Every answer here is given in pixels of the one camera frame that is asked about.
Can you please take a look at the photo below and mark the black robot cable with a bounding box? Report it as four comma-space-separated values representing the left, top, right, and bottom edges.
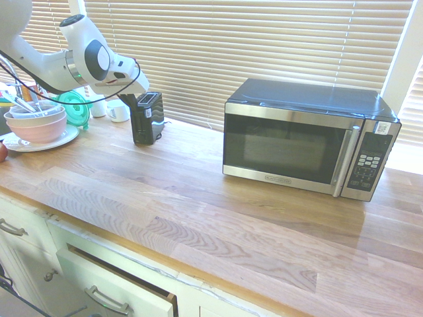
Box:
0, 57, 141, 106

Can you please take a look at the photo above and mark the white drawer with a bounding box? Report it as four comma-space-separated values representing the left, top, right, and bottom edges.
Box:
55, 243, 180, 317

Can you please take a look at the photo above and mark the teal plastic lid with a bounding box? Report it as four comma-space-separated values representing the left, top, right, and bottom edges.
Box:
50, 91, 94, 131

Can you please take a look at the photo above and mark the black toaster cord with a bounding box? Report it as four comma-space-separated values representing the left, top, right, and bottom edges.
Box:
153, 120, 172, 142

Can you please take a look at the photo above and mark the wide beige window blind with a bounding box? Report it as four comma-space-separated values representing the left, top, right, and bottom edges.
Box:
20, 0, 418, 133

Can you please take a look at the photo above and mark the silver utensil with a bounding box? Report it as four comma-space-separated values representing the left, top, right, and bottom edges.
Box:
1, 91, 36, 114

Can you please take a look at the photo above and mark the clear plastic container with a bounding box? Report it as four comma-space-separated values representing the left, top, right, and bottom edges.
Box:
9, 100, 58, 120

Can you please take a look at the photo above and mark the metal cabinet bar handle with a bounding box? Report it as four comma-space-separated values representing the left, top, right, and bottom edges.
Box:
0, 218, 28, 236

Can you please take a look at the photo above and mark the white cup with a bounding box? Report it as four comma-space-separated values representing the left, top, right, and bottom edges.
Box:
90, 93, 108, 118

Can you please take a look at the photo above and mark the black slot toaster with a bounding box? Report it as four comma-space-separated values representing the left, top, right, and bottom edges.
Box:
132, 91, 165, 146

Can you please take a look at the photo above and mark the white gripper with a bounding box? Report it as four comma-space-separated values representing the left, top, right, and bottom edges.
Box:
90, 53, 151, 108

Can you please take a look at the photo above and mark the narrow white window blind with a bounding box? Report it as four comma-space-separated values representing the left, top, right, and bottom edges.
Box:
395, 55, 423, 147

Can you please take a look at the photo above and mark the metal drawer bar handle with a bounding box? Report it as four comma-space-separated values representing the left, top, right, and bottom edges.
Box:
83, 285, 132, 316

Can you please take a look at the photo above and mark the white mug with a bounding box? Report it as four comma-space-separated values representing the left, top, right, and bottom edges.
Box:
106, 99, 130, 123

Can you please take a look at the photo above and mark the white bowl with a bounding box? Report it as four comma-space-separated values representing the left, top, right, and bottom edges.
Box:
3, 104, 67, 127

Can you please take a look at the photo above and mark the white plate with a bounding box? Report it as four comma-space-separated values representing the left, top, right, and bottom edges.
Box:
1, 123, 81, 153

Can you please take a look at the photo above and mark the stainless steel black microwave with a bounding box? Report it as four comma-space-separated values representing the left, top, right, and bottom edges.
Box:
221, 78, 403, 203

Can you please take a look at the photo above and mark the pink bowl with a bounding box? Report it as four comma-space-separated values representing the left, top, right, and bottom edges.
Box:
3, 112, 69, 145

